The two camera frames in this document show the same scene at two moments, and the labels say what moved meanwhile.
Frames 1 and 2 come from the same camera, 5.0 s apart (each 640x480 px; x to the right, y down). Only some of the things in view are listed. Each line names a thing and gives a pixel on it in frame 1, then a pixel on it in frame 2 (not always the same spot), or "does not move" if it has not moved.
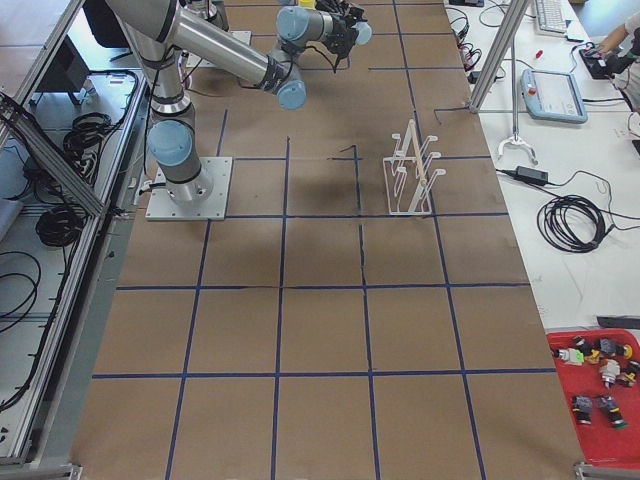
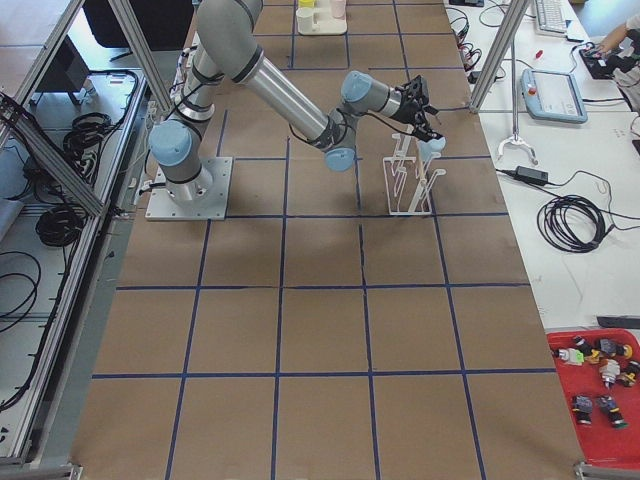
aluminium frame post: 514,10 does not move
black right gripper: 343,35 -> 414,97
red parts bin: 599,372 does not move
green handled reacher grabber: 514,140 does not move
